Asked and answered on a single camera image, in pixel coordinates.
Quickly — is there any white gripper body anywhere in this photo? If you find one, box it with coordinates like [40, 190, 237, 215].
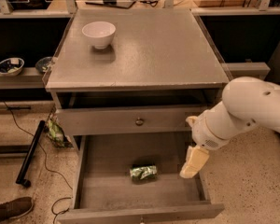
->
[191, 113, 229, 150]

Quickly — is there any green soda can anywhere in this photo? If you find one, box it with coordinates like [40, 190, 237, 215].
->
[130, 165, 158, 182]

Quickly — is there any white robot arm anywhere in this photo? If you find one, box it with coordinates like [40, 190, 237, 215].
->
[180, 77, 280, 178]

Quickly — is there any closed grey top drawer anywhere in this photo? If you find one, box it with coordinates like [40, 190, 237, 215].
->
[56, 105, 206, 135]

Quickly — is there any brass drawer knob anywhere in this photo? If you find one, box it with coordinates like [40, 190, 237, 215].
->
[135, 118, 145, 126]

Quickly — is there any grey wooden drawer cabinet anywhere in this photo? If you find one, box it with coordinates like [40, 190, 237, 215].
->
[42, 8, 234, 156]

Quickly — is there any open grey middle drawer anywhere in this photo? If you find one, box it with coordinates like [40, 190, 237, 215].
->
[57, 133, 224, 224]

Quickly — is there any grey side shelf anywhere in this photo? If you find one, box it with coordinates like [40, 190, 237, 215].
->
[222, 63, 270, 80]

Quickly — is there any white ceramic bowl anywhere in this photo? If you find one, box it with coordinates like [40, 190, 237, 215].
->
[82, 21, 116, 49]

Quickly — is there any green chip bag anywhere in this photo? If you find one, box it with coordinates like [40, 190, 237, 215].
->
[46, 119, 67, 147]

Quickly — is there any dark bowl on shelf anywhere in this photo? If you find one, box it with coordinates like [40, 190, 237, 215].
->
[35, 57, 53, 74]

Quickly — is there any black metal bar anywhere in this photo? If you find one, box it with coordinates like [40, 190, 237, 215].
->
[16, 120, 45, 188]

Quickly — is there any brown shoe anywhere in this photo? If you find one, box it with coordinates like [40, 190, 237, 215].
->
[0, 197, 34, 222]

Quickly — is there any black floor cable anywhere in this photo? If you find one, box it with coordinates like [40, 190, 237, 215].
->
[0, 100, 74, 224]

